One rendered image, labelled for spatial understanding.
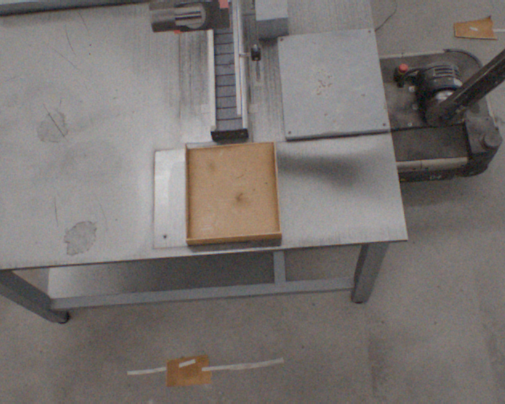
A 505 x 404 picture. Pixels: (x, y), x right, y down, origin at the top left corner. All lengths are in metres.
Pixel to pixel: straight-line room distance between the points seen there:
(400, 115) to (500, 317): 0.87
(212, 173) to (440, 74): 1.08
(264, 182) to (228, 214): 0.14
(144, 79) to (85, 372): 1.20
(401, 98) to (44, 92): 1.37
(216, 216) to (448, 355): 1.17
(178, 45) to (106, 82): 0.26
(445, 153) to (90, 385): 1.65
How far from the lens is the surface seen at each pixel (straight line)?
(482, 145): 2.47
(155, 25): 1.42
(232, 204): 1.69
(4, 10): 2.28
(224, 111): 1.78
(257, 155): 1.75
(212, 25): 1.51
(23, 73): 2.11
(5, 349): 2.69
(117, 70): 2.00
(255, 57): 1.78
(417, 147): 2.47
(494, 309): 2.56
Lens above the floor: 2.38
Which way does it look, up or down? 66 degrees down
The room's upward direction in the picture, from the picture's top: 11 degrees counter-clockwise
